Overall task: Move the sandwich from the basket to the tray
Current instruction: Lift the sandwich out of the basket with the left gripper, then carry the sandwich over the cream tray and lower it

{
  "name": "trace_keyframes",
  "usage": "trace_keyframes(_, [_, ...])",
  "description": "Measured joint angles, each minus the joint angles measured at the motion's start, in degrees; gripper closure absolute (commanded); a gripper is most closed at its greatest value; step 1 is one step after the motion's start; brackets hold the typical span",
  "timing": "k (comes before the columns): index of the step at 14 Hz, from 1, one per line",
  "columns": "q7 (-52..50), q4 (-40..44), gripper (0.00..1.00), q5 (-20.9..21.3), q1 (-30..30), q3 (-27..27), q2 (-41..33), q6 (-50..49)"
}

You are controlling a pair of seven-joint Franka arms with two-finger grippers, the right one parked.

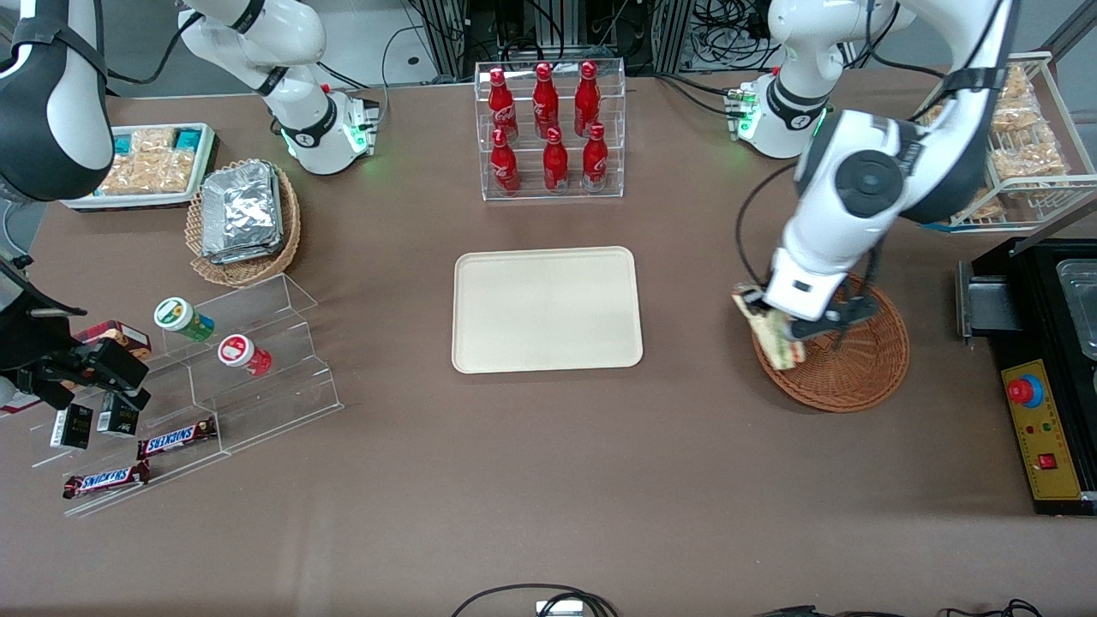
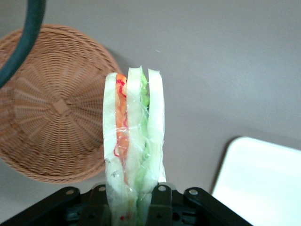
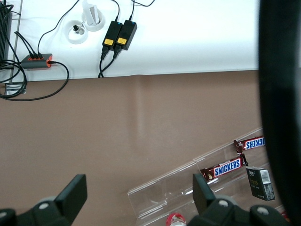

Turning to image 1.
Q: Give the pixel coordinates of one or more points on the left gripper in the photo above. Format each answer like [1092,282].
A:
[752,301]

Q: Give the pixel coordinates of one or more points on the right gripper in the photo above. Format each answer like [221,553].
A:
[32,341]

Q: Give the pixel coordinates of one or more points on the triangle sandwich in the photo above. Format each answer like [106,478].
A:
[778,349]

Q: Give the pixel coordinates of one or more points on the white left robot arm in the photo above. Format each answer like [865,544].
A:
[866,137]

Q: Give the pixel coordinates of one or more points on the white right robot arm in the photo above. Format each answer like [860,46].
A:
[291,34]

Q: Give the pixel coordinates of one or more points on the round brown wicker basket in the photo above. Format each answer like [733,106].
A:
[857,377]

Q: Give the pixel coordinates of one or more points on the white rectangular snack tray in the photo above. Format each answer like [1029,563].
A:
[86,202]

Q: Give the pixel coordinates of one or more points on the oval light wicker basket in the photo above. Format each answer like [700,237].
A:
[248,272]

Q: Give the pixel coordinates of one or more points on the beige plastic tray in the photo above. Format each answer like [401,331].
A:
[547,310]

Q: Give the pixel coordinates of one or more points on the small black box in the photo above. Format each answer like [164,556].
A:
[117,422]
[71,427]

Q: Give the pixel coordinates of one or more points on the red brown cardboard box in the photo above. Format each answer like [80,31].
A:
[116,332]

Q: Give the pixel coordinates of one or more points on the Snickers chocolate bar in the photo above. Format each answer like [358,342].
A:
[176,438]
[104,480]

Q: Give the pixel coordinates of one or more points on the green can white lid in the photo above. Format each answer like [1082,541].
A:
[182,317]

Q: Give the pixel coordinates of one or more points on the red can white lid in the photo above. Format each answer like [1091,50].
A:
[242,354]

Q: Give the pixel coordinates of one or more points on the clear acrylic stepped stand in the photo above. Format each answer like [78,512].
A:
[274,386]

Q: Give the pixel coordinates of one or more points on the silver foil pack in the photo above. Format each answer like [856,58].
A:
[240,204]
[248,255]

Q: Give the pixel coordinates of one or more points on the beige snack pack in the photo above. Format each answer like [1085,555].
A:
[152,141]
[141,176]

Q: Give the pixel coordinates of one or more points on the red cola bottle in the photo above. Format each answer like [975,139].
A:
[555,163]
[502,104]
[595,159]
[545,101]
[505,164]
[587,98]

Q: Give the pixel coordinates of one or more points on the red emergency stop button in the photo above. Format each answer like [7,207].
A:
[1024,391]

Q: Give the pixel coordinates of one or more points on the teal snack packet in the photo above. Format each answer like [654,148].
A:
[188,137]
[123,144]

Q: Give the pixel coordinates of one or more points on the black appliance housing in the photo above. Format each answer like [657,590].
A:
[1037,308]

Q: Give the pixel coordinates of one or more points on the clear acrylic bottle rack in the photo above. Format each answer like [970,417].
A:
[524,190]

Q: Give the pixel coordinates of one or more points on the bagged bread pack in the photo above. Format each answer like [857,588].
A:
[1028,160]
[1018,118]
[1018,83]

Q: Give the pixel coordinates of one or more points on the yellow control panel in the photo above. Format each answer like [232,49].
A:
[1054,428]

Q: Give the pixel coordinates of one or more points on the steel pan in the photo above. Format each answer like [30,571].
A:
[1082,300]

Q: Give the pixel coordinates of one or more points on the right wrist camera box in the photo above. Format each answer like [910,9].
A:
[111,364]

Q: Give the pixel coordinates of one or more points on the grey metal bracket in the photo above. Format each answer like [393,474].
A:
[981,304]

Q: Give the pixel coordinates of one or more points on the aluminium frame post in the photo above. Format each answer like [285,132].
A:
[673,34]
[450,34]

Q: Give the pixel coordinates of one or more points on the small silver bracket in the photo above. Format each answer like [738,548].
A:
[559,608]

